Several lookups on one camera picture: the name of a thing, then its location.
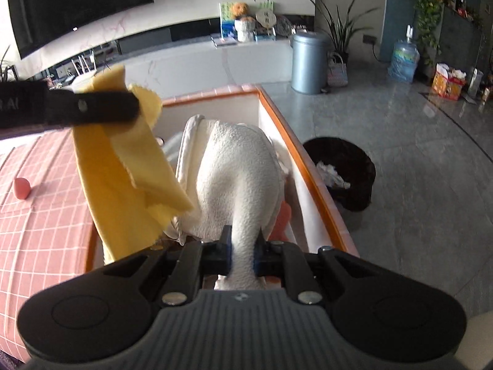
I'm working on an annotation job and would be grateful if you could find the yellow microfiber cloth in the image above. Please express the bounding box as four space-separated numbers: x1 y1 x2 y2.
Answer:
72 65 193 264

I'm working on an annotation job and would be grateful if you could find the pink egg makeup sponge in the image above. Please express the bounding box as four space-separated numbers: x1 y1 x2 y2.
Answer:
13 177 32 200

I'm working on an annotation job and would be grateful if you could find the beige bath mitt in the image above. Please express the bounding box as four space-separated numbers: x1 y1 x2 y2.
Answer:
195 119 285 291

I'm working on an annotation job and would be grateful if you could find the white paper towel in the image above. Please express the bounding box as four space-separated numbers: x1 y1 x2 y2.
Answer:
161 114 210 245

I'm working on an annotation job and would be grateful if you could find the green potted plant left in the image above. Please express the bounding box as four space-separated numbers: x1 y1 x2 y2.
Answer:
0 46 18 83

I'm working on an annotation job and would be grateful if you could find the green potted plant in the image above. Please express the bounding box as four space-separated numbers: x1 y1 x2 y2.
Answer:
308 0 379 64
0 46 18 83

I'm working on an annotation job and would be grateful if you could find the white wifi router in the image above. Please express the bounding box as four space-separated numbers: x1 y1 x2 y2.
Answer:
71 50 97 80

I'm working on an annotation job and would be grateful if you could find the pink sponge block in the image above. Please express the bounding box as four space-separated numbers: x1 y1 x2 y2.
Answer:
265 199 293 284

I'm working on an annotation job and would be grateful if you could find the orange cardboard box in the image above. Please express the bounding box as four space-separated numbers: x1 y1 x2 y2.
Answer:
84 83 361 290

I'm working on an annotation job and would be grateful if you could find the black round waste bin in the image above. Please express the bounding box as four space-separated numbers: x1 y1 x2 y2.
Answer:
303 137 376 212

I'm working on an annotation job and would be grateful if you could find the pink checkered tablecloth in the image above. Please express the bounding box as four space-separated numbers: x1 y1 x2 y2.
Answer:
1 130 94 362

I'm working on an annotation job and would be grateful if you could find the picture book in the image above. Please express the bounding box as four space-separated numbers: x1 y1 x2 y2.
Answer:
211 1 276 47

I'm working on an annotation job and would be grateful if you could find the grey metal trash can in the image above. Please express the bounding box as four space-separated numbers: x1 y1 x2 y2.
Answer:
291 32 330 94

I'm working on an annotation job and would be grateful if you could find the woven handbag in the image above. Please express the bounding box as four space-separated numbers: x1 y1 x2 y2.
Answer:
327 52 348 88

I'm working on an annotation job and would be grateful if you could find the white marble tv console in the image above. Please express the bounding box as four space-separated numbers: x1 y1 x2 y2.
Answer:
22 36 296 100

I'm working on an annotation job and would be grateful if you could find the white woven pot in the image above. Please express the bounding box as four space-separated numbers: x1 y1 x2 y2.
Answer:
234 16 256 43

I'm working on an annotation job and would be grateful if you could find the brown teddy bear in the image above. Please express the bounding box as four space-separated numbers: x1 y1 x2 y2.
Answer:
230 2 249 20

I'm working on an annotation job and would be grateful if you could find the round paper fan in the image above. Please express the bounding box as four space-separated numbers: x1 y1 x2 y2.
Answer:
256 8 277 35

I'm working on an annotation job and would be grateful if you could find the orange snack box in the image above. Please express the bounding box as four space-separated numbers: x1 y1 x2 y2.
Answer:
432 64 466 101

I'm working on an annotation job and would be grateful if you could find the blue water bottle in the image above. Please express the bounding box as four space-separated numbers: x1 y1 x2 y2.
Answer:
388 25 420 84

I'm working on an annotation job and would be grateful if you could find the green potted plant right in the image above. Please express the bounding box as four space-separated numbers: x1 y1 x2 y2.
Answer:
308 0 379 64

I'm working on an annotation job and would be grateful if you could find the hanging ivy plant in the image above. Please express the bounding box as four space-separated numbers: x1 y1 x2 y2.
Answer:
389 0 487 66

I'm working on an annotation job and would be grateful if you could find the black wall television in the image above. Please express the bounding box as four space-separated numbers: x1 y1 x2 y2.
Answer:
6 0 156 61

